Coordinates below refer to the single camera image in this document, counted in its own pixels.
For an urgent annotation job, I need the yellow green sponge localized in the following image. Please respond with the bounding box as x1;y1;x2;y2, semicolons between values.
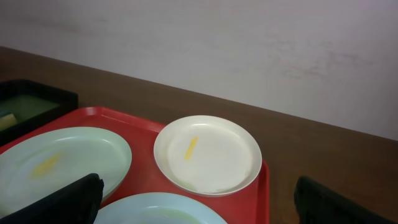
0;113;17;131

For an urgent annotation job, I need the pale green plate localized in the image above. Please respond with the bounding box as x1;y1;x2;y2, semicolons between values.
1;127;132;217

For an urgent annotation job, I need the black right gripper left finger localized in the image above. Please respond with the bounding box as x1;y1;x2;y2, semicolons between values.
1;173;104;224

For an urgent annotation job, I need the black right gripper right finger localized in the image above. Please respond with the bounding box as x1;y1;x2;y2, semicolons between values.
294;176;394;224

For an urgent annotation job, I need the red plastic tray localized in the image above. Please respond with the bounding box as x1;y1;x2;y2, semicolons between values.
1;106;269;224

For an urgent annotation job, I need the light blue plate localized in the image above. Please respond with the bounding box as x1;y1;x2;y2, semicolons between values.
94;192;226;224

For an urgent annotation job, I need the dark green tray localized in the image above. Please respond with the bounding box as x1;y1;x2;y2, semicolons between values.
1;79;78;146

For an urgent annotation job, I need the cream white plate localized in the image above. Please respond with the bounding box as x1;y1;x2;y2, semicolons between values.
154;115;262;197

